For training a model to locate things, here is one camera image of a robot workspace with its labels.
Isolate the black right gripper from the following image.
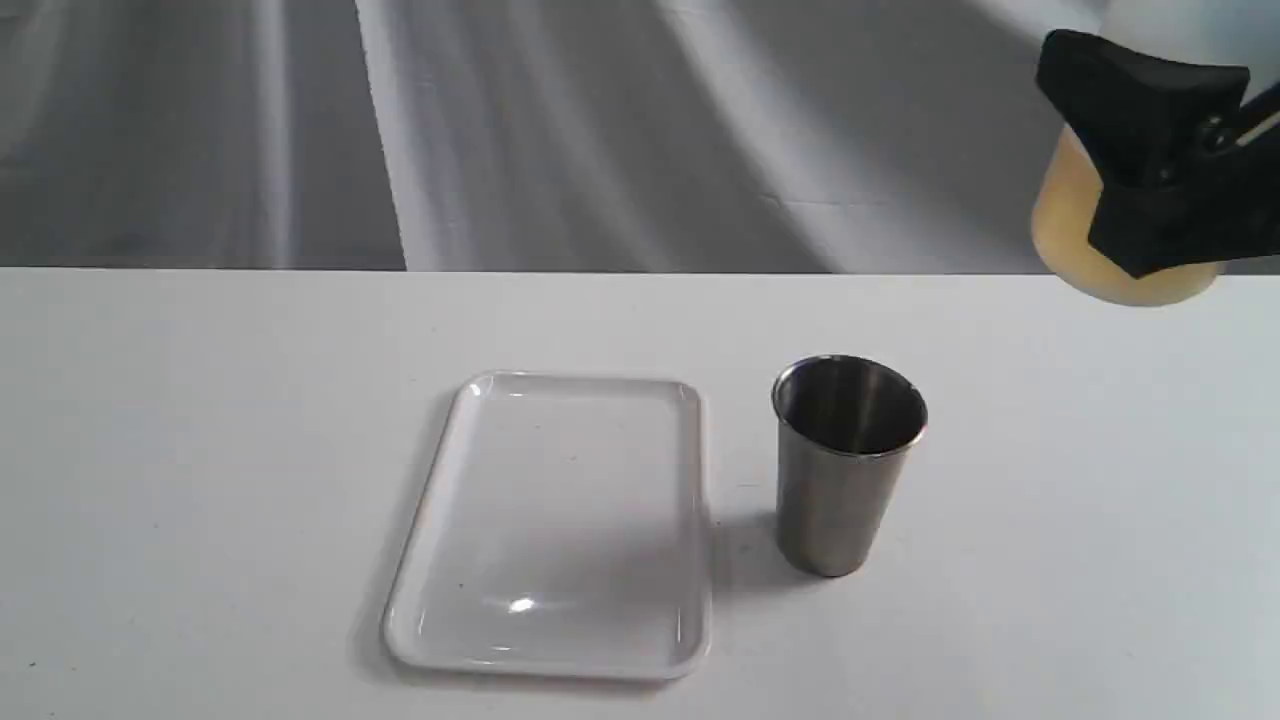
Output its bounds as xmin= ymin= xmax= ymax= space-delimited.
xmin=1036 ymin=29 xmax=1279 ymax=278

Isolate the clear plastic squeeze bottle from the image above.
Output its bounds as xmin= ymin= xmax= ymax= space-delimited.
xmin=1030 ymin=1 xmax=1279 ymax=307

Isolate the stainless steel cup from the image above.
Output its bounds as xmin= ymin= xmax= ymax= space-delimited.
xmin=771 ymin=354 xmax=929 ymax=578

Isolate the grey fabric backdrop curtain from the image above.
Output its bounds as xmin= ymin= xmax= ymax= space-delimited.
xmin=1 ymin=1 xmax=1108 ymax=274

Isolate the white rectangular plastic tray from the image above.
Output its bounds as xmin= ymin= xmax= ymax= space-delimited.
xmin=381 ymin=372 xmax=713 ymax=683

